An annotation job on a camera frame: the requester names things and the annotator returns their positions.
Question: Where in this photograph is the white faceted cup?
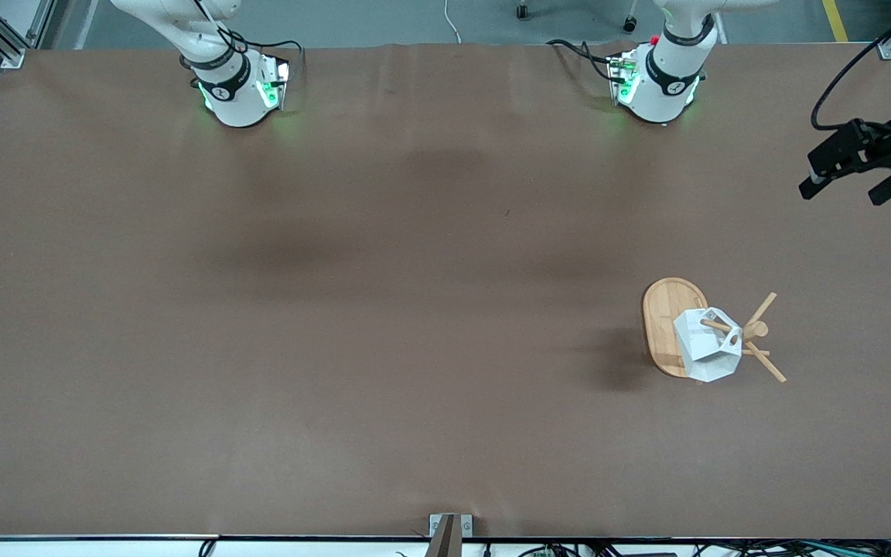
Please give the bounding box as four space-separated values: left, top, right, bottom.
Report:
672 306 744 384

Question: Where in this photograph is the wooden cup rack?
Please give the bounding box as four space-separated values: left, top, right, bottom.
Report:
641 277 788 384

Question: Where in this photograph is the yellow floor tape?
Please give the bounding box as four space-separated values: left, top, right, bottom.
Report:
822 0 848 43

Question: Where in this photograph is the brown paper table cover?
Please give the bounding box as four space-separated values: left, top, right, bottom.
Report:
0 43 891 539

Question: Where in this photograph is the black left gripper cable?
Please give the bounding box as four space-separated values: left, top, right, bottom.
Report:
810 0 891 132

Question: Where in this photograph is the black left arm base cable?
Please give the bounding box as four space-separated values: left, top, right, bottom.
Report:
546 38 623 82

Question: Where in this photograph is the black arm base cable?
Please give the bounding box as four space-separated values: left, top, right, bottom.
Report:
179 0 306 82
546 38 623 82

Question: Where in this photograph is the black right arm base cable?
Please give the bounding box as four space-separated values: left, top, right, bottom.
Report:
179 0 306 82

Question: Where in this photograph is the grey metal mounting bracket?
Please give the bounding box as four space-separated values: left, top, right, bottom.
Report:
428 513 474 538

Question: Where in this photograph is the brown camera mount post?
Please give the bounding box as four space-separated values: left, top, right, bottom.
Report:
424 514 462 557

